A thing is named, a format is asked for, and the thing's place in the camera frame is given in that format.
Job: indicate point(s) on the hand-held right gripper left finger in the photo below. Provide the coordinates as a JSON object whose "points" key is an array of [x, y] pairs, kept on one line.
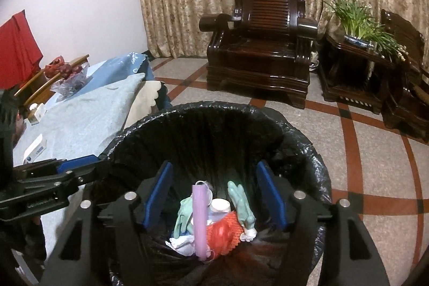
{"points": [[157, 195]]}

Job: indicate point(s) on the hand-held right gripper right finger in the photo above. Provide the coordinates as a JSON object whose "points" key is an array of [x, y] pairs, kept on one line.
{"points": [[271, 195]]}

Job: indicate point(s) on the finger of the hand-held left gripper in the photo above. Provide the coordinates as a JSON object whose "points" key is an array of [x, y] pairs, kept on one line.
{"points": [[77, 163], [83, 177]]}

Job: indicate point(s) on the green rubber glove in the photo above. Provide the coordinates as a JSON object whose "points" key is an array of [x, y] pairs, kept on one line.
{"points": [[239, 202], [183, 215]]}

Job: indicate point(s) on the orange foam fruit net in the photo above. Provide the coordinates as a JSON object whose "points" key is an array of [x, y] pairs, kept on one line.
{"points": [[232, 225]]}

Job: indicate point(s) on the pink face mask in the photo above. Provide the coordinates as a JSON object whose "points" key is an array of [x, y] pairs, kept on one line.
{"points": [[200, 222]]}

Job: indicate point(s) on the white squeeze tube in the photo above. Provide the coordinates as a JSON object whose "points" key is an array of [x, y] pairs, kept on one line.
{"points": [[220, 205]]}

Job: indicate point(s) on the white tissue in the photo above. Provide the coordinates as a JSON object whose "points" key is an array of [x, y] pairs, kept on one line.
{"points": [[181, 244]]}

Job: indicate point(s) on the red ball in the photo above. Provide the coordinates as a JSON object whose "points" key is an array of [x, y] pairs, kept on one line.
{"points": [[218, 235]]}

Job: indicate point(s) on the bin with black bag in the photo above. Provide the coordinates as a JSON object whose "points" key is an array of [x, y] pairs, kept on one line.
{"points": [[207, 138]]}

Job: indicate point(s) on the white medicine box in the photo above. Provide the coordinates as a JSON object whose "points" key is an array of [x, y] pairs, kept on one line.
{"points": [[35, 148]]}

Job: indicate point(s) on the small white box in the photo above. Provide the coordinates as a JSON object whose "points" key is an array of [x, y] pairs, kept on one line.
{"points": [[37, 116]]}

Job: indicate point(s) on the white round jar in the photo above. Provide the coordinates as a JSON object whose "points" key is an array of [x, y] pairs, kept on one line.
{"points": [[33, 107]]}

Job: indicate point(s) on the glass fruit bowl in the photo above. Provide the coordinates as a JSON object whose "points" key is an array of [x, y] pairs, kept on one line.
{"points": [[72, 83]]}

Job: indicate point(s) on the cream scalloped tablecloth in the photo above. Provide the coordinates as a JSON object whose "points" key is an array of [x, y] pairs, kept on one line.
{"points": [[142, 105]]}

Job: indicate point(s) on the dark red apple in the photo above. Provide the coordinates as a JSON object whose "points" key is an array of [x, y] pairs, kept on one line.
{"points": [[76, 70], [65, 70]]}

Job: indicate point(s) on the red carved ornament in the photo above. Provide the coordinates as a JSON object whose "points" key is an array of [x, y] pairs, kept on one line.
{"points": [[53, 66]]}

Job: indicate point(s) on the red cloth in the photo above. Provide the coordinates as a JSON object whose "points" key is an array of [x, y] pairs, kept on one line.
{"points": [[16, 48]]}

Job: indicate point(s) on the dark wooden armchair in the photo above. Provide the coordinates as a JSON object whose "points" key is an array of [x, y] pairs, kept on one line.
{"points": [[405, 98], [258, 51]]}

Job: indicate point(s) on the dark wooden side table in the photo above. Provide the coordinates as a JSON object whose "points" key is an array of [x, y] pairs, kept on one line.
{"points": [[348, 71]]}

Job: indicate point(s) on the blue and white pot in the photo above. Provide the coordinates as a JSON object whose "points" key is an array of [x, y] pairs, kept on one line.
{"points": [[356, 41]]}

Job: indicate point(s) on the green potted plant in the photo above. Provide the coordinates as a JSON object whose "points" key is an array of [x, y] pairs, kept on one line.
{"points": [[362, 18]]}

